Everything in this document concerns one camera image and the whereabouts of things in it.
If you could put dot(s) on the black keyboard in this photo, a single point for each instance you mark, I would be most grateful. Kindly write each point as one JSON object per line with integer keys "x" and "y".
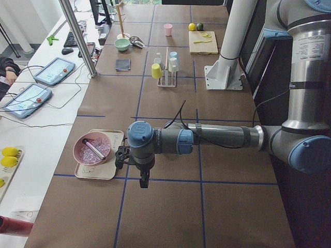
{"x": 70, "y": 41}

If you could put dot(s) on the light blue cup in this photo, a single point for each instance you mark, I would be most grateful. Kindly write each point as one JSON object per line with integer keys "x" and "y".
{"x": 173, "y": 54}

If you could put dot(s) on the grey folded cloth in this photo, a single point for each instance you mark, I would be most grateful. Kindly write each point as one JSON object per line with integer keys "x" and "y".
{"x": 123, "y": 64}

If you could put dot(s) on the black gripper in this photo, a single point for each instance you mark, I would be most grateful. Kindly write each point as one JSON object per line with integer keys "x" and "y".
{"x": 142, "y": 169}

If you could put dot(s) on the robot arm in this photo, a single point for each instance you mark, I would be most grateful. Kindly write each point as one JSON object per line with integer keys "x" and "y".
{"x": 300, "y": 141}

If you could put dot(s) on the mint green bowl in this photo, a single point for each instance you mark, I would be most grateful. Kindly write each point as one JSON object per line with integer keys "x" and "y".
{"x": 122, "y": 44}

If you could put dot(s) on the lemon slice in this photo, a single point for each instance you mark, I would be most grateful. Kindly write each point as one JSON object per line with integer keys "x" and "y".
{"x": 206, "y": 35}

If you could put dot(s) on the wooden cutting board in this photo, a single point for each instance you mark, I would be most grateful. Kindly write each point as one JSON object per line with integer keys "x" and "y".
{"x": 202, "y": 48}

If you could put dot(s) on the far teach pendant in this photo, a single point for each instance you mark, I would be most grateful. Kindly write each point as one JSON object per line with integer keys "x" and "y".
{"x": 54, "y": 72}

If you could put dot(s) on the beige serving tray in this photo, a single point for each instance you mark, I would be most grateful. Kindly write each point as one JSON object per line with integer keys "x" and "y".
{"x": 106, "y": 170}

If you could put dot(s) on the metal tongs in bowl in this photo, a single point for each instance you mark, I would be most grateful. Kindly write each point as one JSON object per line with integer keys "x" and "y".
{"x": 93, "y": 149}

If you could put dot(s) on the green plastic clamp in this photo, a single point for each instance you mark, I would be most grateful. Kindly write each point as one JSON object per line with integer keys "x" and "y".
{"x": 51, "y": 39}

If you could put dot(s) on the white pillar mount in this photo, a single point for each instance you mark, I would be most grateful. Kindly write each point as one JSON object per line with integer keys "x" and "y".
{"x": 224, "y": 74}

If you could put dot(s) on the yellow plastic knife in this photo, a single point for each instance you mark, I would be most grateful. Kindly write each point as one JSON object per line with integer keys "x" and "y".
{"x": 202, "y": 41}

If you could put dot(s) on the yellow lemon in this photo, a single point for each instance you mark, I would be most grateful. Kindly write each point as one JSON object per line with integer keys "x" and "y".
{"x": 192, "y": 27}

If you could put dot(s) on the red cylinder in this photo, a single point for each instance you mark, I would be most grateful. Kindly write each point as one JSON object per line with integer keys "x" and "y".
{"x": 14, "y": 227}

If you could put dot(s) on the near teach pendant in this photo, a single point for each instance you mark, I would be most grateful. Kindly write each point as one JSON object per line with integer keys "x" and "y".
{"x": 28, "y": 101}

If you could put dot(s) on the pink bowl with ice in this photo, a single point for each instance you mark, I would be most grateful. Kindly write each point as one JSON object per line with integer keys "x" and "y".
{"x": 83, "y": 155}

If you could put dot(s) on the black computer mouse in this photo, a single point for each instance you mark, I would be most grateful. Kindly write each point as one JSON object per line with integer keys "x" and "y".
{"x": 66, "y": 51}

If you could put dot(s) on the aluminium frame post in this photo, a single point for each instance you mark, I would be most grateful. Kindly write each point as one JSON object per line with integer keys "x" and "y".
{"x": 71, "y": 19}

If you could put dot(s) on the green lime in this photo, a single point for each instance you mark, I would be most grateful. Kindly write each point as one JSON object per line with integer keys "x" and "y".
{"x": 199, "y": 27}

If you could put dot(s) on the pink cup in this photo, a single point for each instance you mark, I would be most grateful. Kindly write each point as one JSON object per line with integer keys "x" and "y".
{"x": 168, "y": 29}

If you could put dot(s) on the teach pendant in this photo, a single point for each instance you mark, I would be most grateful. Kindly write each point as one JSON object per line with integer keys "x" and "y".
{"x": 28, "y": 101}
{"x": 54, "y": 72}

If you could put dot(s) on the metal scoop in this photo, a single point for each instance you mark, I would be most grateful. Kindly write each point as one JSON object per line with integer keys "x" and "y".
{"x": 137, "y": 42}

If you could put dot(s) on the white wire cup holder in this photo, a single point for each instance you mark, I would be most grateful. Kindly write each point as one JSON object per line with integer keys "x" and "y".
{"x": 169, "y": 79}

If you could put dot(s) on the yellow cup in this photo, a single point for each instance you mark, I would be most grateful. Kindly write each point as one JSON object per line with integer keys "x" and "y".
{"x": 156, "y": 71}

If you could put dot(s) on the white cup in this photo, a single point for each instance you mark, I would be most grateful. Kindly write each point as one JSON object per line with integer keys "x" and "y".
{"x": 173, "y": 64}

